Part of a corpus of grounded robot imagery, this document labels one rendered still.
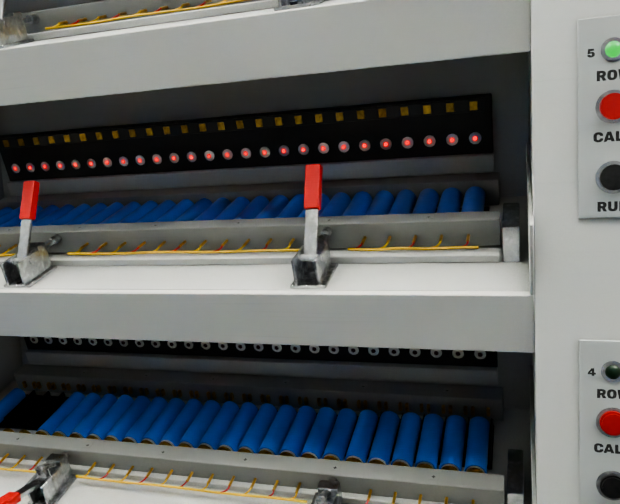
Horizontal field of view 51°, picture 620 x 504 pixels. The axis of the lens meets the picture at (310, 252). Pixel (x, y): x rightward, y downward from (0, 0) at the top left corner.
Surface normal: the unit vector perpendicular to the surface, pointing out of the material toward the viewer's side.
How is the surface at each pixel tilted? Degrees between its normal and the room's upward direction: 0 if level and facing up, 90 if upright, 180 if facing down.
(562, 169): 90
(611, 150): 90
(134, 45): 107
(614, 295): 90
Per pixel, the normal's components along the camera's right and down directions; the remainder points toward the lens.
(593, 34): -0.30, 0.13
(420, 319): -0.28, 0.42
